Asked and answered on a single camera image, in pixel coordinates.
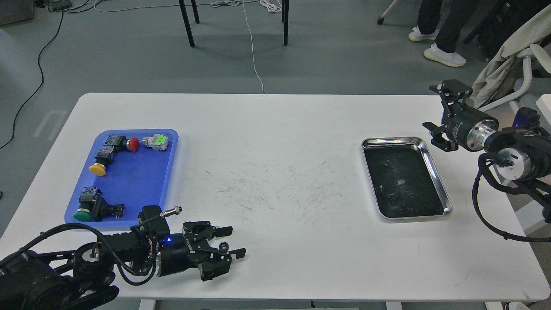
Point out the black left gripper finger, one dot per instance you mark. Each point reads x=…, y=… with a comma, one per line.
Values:
x=203, y=230
x=219, y=264

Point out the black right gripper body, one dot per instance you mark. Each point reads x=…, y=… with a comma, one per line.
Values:
x=469, y=128

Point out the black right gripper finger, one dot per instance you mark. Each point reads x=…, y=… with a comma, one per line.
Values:
x=437, y=139
x=453, y=94

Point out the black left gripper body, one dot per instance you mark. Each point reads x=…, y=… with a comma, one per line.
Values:
x=179, y=252

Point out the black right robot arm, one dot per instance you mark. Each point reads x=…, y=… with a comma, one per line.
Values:
x=514, y=159

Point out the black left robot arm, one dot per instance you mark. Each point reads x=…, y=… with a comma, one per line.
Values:
x=82, y=279

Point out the person legs white shoes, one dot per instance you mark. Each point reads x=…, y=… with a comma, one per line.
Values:
x=443, y=48

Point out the silver metal tray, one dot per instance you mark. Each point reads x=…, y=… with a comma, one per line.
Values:
x=409, y=190

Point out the white chair with beige cloth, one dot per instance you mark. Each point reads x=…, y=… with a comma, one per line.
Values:
x=518, y=50

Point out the blue plastic tray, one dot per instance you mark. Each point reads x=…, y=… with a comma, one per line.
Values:
x=135, y=179

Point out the white rolling chair base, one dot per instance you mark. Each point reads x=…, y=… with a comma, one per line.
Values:
x=385, y=13

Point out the green push button switch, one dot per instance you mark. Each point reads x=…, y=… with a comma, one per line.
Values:
x=93, y=206

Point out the grey green switch part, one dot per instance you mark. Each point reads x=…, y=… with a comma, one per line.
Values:
x=157, y=142

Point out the yellow push button switch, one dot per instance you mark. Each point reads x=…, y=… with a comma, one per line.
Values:
x=105, y=156

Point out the red push button switch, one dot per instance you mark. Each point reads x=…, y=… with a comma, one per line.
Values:
x=122, y=143

